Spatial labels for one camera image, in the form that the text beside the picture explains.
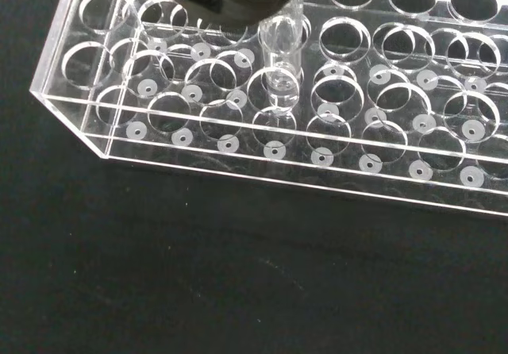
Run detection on black bench cloth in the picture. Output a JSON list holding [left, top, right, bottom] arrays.
[[0, 0, 508, 354]]

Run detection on clear acrylic test tube rack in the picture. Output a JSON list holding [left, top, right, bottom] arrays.
[[29, 0, 508, 217]]

